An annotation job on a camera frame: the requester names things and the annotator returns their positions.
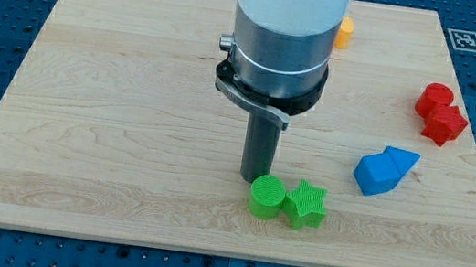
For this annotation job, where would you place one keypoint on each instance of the orange cylinder block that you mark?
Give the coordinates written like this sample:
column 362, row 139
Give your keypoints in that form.
column 345, row 32

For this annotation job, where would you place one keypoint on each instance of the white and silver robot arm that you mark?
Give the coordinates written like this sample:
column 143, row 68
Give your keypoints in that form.
column 280, row 48

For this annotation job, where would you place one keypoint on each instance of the blue triangular prism block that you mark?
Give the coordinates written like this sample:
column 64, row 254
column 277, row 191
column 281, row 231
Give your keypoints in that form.
column 403, row 159

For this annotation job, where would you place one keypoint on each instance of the blue cube block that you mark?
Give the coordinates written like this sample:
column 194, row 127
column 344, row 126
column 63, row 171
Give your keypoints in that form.
column 376, row 174

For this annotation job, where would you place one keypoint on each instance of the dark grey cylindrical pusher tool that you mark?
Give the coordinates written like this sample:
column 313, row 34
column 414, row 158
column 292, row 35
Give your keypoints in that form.
column 261, row 142

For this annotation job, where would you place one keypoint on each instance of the red star block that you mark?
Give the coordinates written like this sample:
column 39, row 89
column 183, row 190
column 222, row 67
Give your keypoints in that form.
column 444, row 124

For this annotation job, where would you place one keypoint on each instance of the green cylinder block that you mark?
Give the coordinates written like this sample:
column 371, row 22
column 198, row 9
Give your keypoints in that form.
column 266, row 197

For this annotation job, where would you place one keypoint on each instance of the red cylinder block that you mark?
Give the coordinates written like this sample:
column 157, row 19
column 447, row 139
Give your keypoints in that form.
column 435, row 95

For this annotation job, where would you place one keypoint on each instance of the white fiducial marker tag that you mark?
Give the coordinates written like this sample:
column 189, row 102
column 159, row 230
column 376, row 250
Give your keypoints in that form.
column 462, row 40

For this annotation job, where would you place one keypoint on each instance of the green star block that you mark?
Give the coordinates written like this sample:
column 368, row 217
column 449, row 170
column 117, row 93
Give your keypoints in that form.
column 304, row 206

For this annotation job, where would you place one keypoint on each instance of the light wooden board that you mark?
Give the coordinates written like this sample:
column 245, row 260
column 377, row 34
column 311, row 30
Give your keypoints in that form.
column 112, row 129

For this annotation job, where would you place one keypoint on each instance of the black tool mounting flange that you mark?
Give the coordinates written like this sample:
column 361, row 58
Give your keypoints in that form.
column 274, row 109

